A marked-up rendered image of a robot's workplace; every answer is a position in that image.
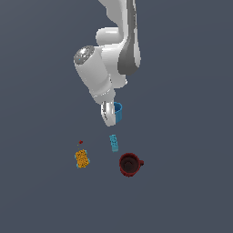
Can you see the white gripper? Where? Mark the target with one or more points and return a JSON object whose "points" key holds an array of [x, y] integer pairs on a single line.
{"points": [[108, 113]]}

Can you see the blue cup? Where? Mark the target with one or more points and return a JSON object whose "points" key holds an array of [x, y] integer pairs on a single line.
{"points": [[118, 111]]}

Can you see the teal rectangular block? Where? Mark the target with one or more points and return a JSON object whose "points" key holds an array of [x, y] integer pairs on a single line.
{"points": [[114, 143]]}

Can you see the small red ball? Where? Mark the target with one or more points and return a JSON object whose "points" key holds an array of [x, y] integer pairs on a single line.
{"points": [[80, 142]]}

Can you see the orange yellow toy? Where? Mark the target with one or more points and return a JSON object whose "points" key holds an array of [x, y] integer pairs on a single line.
{"points": [[82, 158]]}

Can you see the dark red mug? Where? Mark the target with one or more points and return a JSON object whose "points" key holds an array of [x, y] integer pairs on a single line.
{"points": [[129, 164]]}

